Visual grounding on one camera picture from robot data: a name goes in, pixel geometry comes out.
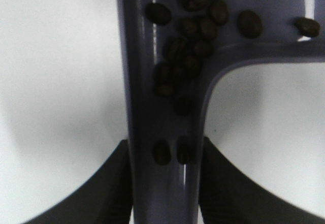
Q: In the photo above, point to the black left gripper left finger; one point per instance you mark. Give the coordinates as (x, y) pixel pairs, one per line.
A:
(106, 197)

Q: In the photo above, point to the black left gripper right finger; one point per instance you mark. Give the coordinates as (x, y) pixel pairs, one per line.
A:
(228, 196)

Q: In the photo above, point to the purple dustpan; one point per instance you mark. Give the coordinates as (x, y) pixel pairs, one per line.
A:
(164, 191)

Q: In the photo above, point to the pile of coffee beans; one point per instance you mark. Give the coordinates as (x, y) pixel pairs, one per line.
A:
(207, 39)

